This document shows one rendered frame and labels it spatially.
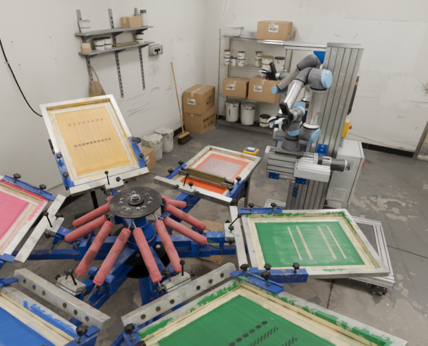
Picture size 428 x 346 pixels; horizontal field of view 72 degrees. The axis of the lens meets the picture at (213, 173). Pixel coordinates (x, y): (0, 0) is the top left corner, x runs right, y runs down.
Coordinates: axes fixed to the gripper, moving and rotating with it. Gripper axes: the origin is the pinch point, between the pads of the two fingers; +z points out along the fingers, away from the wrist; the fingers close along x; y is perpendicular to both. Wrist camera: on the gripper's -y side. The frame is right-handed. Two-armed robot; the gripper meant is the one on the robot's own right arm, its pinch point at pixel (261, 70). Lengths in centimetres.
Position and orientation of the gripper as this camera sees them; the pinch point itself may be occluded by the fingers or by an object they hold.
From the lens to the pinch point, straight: 325.4
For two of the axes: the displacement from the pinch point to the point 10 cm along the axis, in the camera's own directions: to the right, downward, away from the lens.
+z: -7.1, -3.7, 5.9
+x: 7.0, -4.7, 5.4
